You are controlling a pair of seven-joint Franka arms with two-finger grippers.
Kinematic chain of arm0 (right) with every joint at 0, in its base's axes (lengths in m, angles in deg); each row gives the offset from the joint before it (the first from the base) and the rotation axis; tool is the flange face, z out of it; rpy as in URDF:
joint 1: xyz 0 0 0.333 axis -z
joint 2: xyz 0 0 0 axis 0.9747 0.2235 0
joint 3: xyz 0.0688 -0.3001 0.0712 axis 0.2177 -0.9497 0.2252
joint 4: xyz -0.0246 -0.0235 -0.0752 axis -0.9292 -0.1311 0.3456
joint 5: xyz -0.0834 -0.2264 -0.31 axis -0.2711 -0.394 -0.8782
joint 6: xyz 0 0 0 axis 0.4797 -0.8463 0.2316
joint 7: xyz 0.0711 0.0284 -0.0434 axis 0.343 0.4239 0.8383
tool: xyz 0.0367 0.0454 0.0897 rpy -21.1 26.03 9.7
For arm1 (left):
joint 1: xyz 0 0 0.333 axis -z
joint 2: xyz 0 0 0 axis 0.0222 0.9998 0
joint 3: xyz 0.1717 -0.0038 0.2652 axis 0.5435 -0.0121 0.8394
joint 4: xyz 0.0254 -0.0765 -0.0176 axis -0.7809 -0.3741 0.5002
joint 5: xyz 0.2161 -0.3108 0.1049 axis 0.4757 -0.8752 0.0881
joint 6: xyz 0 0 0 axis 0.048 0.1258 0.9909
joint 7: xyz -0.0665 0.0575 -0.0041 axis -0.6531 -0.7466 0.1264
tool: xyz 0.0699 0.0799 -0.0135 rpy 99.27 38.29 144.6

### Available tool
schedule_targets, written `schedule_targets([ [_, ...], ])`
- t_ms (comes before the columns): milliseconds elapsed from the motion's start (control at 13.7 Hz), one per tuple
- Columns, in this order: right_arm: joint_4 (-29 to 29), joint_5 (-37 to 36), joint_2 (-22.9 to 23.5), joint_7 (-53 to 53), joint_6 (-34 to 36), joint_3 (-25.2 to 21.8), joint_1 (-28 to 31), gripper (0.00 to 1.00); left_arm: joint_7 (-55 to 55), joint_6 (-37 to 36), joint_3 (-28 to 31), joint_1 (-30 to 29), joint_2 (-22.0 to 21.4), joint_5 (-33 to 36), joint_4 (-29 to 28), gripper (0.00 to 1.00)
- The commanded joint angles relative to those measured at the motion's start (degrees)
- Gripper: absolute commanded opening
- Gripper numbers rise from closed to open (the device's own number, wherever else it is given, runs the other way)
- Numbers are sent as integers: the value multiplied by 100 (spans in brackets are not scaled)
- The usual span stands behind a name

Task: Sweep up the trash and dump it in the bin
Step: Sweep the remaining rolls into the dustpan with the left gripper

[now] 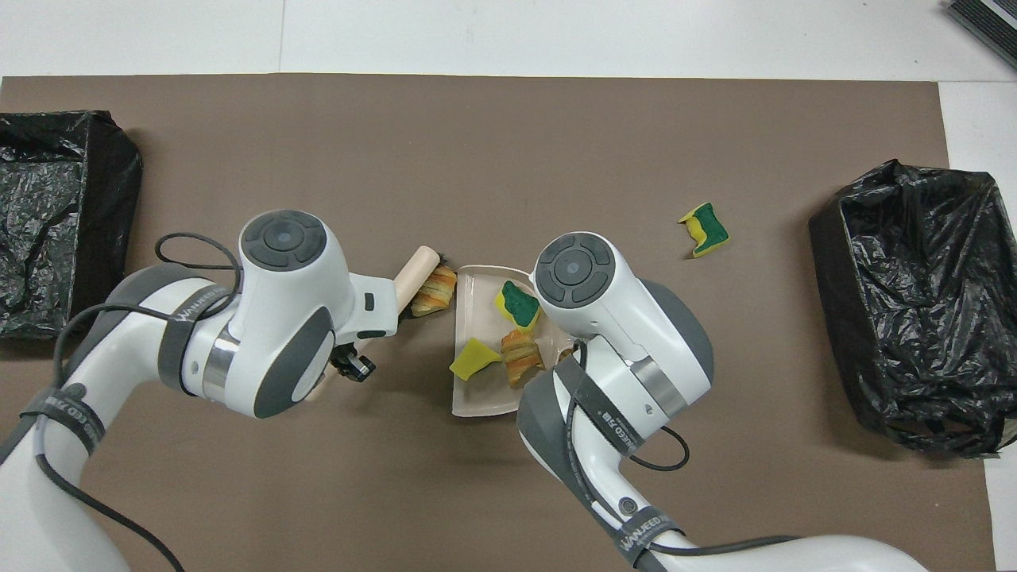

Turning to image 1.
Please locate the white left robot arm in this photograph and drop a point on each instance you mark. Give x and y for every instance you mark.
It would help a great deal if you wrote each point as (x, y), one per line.
(262, 334)

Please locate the grey ribbed device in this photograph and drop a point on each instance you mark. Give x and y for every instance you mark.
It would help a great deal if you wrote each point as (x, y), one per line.
(989, 20)

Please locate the black bag lined bin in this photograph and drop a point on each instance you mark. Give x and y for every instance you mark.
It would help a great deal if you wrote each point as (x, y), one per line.
(56, 175)
(914, 302)

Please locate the plain yellow sponge piece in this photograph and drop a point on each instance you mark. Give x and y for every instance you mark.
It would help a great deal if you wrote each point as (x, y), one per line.
(474, 360)

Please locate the striped orange toy croissant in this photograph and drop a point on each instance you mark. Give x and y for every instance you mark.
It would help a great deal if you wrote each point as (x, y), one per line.
(435, 291)
(521, 357)

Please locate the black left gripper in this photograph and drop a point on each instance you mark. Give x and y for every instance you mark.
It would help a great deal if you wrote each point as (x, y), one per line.
(351, 364)

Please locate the beige hand brush black bristles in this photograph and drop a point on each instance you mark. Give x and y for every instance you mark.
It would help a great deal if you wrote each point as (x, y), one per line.
(417, 274)

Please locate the brown paper table mat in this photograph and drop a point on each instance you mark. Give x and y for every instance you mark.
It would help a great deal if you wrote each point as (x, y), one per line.
(477, 119)

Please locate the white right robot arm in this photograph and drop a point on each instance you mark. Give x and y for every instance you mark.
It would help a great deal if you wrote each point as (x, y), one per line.
(628, 334)

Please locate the beige plastic dustpan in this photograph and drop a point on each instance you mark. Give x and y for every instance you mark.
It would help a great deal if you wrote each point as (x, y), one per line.
(477, 397)

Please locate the wavy green yellow sponge piece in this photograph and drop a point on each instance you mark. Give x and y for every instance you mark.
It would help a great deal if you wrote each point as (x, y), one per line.
(705, 230)

